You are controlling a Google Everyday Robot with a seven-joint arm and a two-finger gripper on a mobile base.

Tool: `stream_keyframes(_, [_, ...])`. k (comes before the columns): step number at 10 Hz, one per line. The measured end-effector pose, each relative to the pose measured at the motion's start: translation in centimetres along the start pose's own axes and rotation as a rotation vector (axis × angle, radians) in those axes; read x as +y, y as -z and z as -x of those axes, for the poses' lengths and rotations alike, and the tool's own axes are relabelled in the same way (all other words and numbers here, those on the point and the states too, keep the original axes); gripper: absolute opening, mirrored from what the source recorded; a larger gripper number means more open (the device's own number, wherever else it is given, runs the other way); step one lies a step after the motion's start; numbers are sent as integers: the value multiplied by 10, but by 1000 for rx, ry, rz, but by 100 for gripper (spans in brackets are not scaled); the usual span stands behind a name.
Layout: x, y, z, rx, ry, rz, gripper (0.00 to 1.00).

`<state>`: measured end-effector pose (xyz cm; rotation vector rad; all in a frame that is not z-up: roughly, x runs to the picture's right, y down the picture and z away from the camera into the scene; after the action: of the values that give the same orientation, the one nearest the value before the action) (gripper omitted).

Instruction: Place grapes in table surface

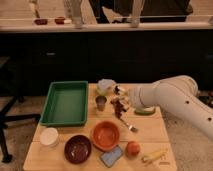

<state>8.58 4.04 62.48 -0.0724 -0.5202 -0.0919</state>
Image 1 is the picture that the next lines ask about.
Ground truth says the dark purple grape bunch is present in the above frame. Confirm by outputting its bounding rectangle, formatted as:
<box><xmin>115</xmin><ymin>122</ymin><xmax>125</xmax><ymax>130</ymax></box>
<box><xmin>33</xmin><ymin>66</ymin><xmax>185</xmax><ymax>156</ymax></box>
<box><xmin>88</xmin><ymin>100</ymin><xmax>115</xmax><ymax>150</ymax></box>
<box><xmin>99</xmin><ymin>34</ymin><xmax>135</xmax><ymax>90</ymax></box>
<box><xmin>113</xmin><ymin>101</ymin><xmax>126</xmax><ymax>118</ymax></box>

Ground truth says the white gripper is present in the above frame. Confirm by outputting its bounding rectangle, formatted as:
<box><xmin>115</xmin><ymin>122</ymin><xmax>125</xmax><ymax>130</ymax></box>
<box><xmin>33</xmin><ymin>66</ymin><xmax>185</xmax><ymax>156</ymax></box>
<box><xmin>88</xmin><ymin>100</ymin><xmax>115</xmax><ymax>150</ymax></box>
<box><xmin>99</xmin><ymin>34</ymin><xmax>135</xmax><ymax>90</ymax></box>
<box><xmin>111</xmin><ymin>86</ymin><xmax>143</xmax><ymax>109</ymax></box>

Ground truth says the red bowl on shelf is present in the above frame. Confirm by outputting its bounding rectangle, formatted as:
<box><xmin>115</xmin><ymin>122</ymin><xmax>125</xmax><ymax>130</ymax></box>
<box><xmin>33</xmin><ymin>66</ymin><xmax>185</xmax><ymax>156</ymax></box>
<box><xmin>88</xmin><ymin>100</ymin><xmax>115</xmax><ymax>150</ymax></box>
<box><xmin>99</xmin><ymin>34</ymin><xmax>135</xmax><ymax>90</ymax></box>
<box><xmin>34</xmin><ymin>19</ymin><xmax>48</xmax><ymax>25</ymax></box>

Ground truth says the green plastic tray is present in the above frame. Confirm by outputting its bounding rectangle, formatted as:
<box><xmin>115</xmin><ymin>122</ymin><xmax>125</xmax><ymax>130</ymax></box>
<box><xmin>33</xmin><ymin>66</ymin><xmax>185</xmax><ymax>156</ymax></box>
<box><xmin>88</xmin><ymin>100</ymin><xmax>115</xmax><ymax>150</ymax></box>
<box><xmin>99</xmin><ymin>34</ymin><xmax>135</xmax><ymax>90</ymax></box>
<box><xmin>40</xmin><ymin>81</ymin><xmax>88</xmax><ymax>127</ymax></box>

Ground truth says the white cup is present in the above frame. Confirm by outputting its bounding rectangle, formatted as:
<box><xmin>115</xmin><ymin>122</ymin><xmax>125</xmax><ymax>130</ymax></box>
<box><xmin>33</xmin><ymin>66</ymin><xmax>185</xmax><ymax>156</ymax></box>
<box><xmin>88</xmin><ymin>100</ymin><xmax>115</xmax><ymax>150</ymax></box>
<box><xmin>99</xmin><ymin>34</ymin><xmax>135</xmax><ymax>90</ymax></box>
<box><xmin>40</xmin><ymin>128</ymin><xmax>59</xmax><ymax>147</ymax></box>

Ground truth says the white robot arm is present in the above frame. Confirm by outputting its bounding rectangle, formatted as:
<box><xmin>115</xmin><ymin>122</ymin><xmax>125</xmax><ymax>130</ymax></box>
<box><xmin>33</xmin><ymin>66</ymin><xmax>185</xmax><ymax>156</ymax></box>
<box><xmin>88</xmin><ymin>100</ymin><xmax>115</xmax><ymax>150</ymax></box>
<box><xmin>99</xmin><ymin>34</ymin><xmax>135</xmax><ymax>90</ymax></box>
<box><xmin>115</xmin><ymin>75</ymin><xmax>213</xmax><ymax>140</ymax></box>

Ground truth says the green avocado slice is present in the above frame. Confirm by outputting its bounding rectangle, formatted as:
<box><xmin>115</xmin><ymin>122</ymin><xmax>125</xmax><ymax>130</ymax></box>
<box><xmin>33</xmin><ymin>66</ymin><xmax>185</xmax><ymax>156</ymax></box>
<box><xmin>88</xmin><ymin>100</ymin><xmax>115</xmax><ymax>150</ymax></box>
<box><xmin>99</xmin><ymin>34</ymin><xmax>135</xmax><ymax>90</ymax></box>
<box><xmin>134</xmin><ymin>107</ymin><xmax>156</xmax><ymax>116</ymax></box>

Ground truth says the blue sponge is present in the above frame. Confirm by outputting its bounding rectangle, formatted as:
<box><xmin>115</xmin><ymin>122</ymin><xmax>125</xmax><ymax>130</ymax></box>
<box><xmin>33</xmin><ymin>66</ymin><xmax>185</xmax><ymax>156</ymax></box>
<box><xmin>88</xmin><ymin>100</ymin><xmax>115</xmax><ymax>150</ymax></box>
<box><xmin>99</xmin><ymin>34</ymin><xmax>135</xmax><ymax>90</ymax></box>
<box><xmin>100</xmin><ymin>146</ymin><xmax>123</xmax><ymax>168</ymax></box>

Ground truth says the yellow banana toy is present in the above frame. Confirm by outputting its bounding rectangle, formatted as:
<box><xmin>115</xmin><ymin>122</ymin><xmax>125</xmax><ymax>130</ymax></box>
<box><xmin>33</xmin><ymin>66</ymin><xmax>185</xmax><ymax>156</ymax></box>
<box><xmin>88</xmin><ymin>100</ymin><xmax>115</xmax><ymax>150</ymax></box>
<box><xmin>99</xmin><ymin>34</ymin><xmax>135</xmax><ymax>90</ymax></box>
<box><xmin>142</xmin><ymin>149</ymin><xmax>167</xmax><ymax>163</ymax></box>

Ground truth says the white handled brush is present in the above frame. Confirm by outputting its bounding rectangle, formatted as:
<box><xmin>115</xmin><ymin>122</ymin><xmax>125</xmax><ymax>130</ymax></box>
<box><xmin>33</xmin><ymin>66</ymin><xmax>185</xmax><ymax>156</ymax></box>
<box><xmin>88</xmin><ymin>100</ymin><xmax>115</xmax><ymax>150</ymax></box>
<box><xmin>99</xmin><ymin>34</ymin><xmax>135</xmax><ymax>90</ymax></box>
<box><xmin>114</xmin><ymin>86</ymin><xmax>127</xmax><ymax>95</ymax></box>

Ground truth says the orange bowl on shelf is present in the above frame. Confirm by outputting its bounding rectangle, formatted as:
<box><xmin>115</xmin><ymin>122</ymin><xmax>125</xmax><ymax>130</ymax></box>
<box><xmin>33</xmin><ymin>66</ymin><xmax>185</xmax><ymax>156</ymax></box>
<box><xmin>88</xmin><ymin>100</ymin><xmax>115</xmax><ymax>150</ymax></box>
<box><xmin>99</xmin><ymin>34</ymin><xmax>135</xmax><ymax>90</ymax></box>
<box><xmin>54</xmin><ymin>17</ymin><xmax>65</xmax><ymax>25</ymax></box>

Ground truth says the dark maroon bowl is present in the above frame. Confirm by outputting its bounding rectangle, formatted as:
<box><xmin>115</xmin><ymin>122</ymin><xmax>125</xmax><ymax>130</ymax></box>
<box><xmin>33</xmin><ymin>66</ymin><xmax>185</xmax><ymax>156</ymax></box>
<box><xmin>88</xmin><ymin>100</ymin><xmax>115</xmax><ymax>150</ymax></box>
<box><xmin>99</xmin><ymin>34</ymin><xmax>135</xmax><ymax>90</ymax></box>
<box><xmin>64</xmin><ymin>135</ymin><xmax>92</xmax><ymax>164</ymax></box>

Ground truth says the silver fork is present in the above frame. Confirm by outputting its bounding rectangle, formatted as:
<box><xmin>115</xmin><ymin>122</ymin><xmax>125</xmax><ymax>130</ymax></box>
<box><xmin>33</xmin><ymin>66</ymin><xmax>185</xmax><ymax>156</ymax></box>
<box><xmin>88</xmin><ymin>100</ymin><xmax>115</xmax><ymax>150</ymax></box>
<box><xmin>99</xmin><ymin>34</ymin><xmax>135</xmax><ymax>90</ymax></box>
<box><xmin>119</xmin><ymin>118</ymin><xmax>138</xmax><ymax>133</ymax></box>

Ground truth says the orange peach fruit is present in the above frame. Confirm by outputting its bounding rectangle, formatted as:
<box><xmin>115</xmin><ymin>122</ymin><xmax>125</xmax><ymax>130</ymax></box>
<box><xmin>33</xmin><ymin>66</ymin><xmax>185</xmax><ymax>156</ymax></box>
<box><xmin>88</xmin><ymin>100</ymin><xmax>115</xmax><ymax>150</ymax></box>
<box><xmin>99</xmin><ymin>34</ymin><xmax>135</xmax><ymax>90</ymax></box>
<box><xmin>126</xmin><ymin>141</ymin><xmax>140</xmax><ymax>157</ymax></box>

